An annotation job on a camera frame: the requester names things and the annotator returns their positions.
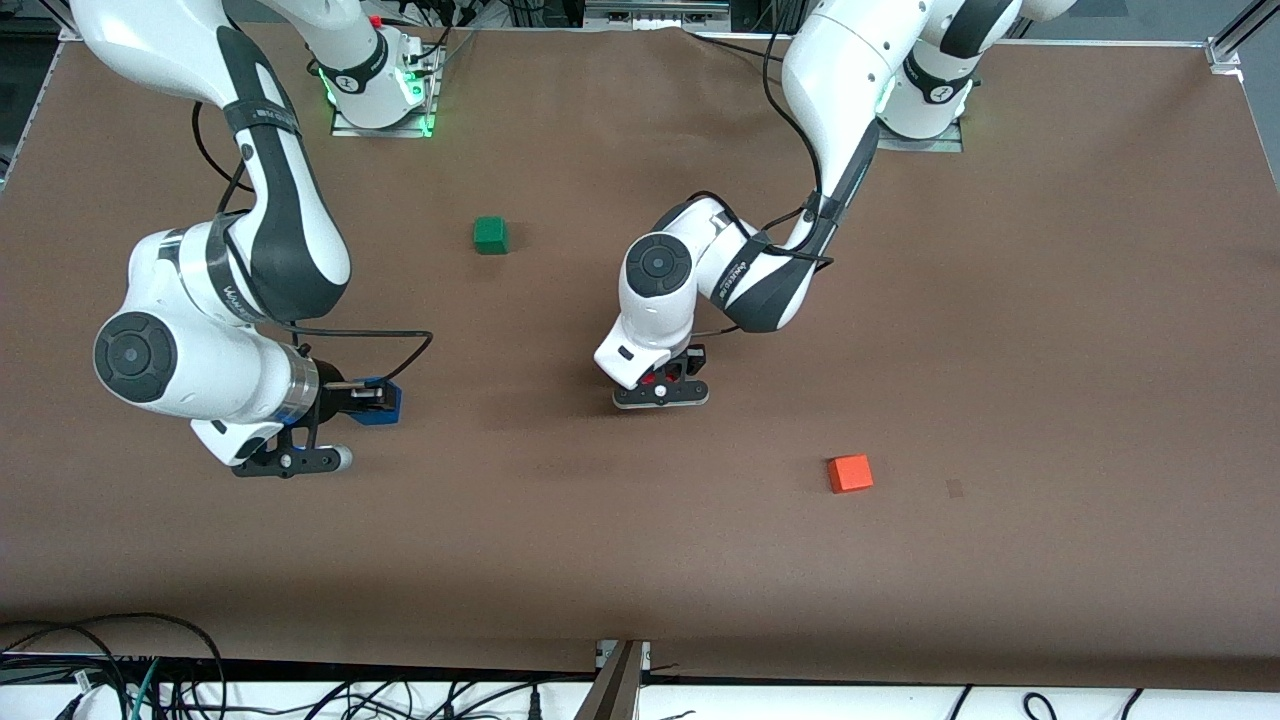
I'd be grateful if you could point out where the blue wooden block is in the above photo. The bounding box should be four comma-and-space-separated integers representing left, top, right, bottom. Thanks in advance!
360, 376, 405, 430

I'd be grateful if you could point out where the brown paper table cover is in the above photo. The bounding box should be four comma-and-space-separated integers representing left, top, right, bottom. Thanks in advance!
0, 18, 1280, 691

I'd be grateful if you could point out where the orange wooden block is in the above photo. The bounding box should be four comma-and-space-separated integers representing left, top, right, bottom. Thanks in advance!
827, 454, 875, 495

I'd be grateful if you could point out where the white shelf board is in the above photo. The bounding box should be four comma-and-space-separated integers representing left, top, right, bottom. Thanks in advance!
0, 678, 1280, 720

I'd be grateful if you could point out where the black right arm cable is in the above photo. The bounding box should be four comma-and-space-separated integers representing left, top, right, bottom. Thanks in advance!
190, 95, 434, 386

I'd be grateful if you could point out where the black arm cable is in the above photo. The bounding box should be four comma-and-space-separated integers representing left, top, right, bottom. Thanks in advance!
190, 95, 434, 386
688, 28, 843, 337

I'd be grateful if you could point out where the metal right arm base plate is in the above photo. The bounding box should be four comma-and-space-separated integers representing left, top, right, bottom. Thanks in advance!
330, 45, 438, 139

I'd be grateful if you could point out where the black looped floor cable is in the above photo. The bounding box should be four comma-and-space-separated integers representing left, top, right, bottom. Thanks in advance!
0, 612, 229, 720

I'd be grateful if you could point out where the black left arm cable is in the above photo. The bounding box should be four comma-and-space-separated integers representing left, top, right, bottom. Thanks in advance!
688, 28, 843, 337

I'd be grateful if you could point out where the aluminium profile post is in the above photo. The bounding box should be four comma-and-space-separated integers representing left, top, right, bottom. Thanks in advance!
575, 640, 651, 720

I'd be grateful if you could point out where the black base cable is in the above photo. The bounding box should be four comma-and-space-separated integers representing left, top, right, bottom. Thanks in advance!
688, 32, 793, 63

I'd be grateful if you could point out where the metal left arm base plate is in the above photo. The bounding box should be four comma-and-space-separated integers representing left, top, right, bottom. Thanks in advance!
876, 122, 964, 153

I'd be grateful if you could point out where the teal cable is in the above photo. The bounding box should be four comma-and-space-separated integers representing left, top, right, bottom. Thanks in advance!
128, 658, 161, 720

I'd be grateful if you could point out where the grey metal equipment rail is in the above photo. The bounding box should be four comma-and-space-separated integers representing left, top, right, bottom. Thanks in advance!
585, 0, 731, 26

